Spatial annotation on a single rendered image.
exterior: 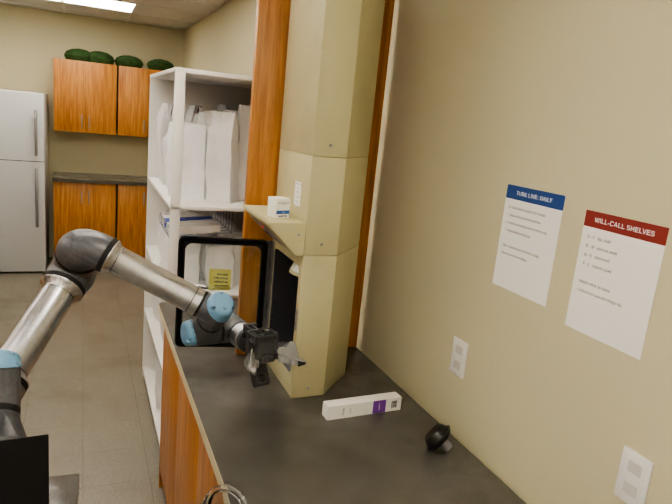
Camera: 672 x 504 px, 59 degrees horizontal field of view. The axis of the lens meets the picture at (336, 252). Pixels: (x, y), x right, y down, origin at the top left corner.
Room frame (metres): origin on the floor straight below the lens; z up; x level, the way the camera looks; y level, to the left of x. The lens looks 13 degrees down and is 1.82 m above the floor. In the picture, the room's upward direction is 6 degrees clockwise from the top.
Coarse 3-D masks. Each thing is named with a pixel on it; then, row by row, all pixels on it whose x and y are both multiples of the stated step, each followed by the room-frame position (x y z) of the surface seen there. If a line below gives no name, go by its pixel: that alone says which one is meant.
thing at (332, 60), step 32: (320, 0) 1.78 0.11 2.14; (352, 0) 1.77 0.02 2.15; (384, 0) 1.96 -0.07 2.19; (288, 32) 2.03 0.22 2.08; (320, 32) 1.76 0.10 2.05; (352, 32) 1.77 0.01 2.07; (288, 64) 2.00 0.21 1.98; (320, 64) 1.74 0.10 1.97; (352, 64) 1.78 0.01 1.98; (288, 96) 1.98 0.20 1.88; (320, 96) 1.74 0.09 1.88; (352, 96) 1.78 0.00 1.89; (288, 128) 1.96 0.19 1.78; (320, 128) 1.74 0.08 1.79; (352, 128) 1.80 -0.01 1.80
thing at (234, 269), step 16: (192, 256) 1.95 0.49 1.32; (208, 256) 1.96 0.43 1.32; (224, 256) 1.98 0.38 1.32; (240, 256) 1.99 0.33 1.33; (256, 256) 2.00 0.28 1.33; (192, 272) 1.95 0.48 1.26; (208, 272) 1.96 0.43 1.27; (224, 272) 1.98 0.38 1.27; (240, 272) 1.99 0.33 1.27; (256, 272) 2.00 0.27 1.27; (208, 288) 1.96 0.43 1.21; (224, 288) 1.98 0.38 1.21; (240, 288) 1.99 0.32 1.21; (256, 288) 2.00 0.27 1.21; (240, 304) 1.99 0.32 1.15; (256, 304) 2.00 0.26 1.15
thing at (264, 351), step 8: (248, 328) 1.54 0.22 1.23; (256, 328) 1.54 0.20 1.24; (264, 328) 1.54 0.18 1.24; (240, 336) 1.56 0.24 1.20; (248, 336) 1.50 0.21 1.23; (256, 336) 1.49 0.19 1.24; (264, 336) 1.49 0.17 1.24; (272, 336) 1.50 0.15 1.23; (240, 344) 1.56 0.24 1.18; (248, 344) 1.50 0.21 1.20; (256, 344) 1.49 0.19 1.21; (264, 344) 1.49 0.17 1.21; (272, 344) 1.51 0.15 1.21; (248, 352) 1.50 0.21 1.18; (256, 352) 1.49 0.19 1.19; (264, 352) 1.49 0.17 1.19; (272, 352) 1.51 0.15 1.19; (264, 360) 1.49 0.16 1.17; (272, 360) 1.49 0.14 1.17
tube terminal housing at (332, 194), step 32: (288, 160) 1.93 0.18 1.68; (320, 160) 1.75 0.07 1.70; (352, 160) 1.83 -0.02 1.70; (288, 192) 1.91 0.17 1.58; (320, 192) 1.75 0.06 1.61; (352, 192) 1.86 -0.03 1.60; (320, 224) 1.75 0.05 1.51; (352, 224) 1.89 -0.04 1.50; (288, 256) 1.86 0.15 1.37; (320, 256) 1.76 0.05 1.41; (352, 256) 1.92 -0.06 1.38; (320, 288) 1.76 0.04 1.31; (352, 288) 1.95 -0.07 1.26; (320, 320) 1.77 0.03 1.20; (320, 352) 1.77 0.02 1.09; (288, 384) 1.77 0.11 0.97; (320, 384) 1.78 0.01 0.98
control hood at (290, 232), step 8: (248, 208) 1.92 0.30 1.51; (256, 208) 1.93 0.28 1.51; (264, 208) 1.94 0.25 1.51; (256, 216) 1.83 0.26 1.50; (264, 216) 1.79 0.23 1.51; (264, 224) 1.78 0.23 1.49; (272, 224) 1.69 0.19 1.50; (280, 224) 1.70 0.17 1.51; (288, 224) 1.71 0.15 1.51; (296, 224) 1.72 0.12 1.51; (304, 224) 1.73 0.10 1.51; (272, 232) 1.77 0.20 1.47; (280, 232) 1.70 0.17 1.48; (288, 232) 1.71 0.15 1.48; (296, 232) 1.72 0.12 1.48; (304, 232) 1.74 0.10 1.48; (280, 240) 1.75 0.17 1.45; (288, 240) 1.72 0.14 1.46; (296, 240) 1.73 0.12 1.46; (304, 240) 1.74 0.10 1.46; (288, 248) 1.74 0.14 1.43; (296, 248) 1.73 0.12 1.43
